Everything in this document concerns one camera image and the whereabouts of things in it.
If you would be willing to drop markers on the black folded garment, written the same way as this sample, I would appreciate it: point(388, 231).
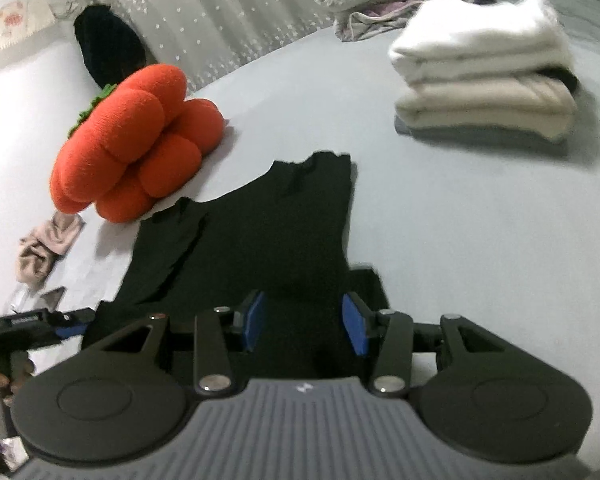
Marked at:
point(562, 77)

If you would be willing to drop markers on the beige folded sweater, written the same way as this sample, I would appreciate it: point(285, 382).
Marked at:
point(480, 105)

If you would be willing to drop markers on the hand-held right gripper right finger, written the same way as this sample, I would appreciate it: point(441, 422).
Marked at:
point(355, 326)

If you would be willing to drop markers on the beige crumpled cloth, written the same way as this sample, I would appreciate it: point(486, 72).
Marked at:
point(45, 245)

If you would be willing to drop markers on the orange pumpkin plush pillow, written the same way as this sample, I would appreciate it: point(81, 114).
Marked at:
point(130, 135)

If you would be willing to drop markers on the wall poster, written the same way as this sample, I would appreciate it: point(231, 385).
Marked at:
point(15, 25)

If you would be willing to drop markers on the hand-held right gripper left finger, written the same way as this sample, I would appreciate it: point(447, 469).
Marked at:
point(255, 321)

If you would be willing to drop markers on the star-patterned grey curtain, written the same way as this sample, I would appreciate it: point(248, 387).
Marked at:
point(220, 5)

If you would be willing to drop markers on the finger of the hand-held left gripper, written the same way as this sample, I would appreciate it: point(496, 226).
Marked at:
point(70, 321)

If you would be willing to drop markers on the black plush object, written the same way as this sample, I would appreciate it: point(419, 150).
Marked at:
point(110, 45)

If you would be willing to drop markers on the black smartphone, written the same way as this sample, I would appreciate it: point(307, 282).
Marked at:
point(54, 299)

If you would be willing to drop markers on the black shirt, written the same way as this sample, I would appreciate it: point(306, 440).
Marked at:
point(280, 220)

